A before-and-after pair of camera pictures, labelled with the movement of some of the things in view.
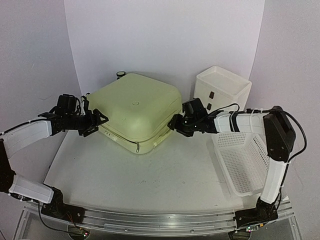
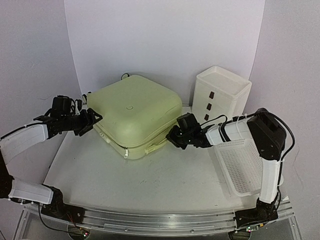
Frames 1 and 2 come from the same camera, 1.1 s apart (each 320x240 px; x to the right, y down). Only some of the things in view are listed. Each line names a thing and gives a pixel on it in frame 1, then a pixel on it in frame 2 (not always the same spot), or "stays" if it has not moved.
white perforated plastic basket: [243, 158] stays
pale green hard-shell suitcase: [138, 108] stays
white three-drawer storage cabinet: [219, 89] stays
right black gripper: [180, 124] -> [178, 136]
